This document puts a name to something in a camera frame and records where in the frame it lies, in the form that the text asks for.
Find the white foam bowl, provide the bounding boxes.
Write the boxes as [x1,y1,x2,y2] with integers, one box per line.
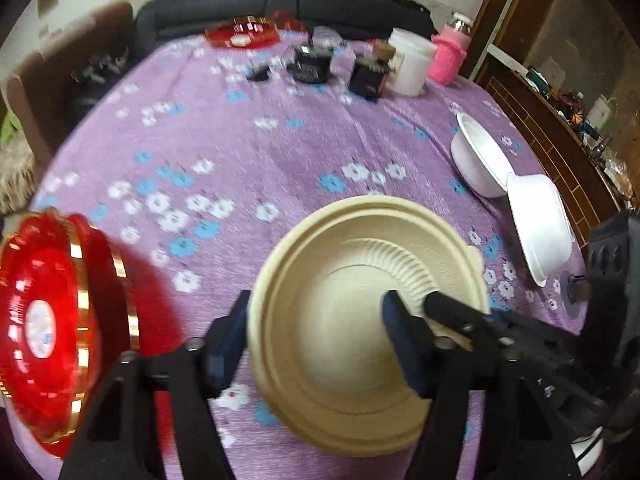
[450,113,514,198]
[506,174,573,288]

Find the white plastic jar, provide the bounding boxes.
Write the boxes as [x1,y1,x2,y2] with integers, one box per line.
[386,28,436,98]

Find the brown armchair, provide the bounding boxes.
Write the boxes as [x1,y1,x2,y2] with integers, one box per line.
[6,0,134,168]

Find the black leather sofa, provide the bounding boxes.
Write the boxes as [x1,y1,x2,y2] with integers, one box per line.
[131,0,437,58]

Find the wooden side counter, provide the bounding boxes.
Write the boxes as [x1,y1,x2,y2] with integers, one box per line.
[475,46,626,245]

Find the pink knit sleeve bottle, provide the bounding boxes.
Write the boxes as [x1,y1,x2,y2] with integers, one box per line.
[427,12,473,86]

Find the red plate with sticker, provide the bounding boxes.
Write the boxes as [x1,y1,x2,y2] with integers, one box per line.
[1,208,98,445]

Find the purple floral tablecloth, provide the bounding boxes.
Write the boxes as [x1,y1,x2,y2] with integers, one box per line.
[4,29,589,480]

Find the black round jar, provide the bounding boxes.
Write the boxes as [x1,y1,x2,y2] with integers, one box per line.
[285,26,345,84]

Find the small black charger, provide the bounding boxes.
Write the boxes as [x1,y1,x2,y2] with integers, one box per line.
[246,66,270,82]

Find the dark jar with cork lid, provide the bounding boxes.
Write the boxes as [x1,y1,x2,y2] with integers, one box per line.
[348,40,396,102]

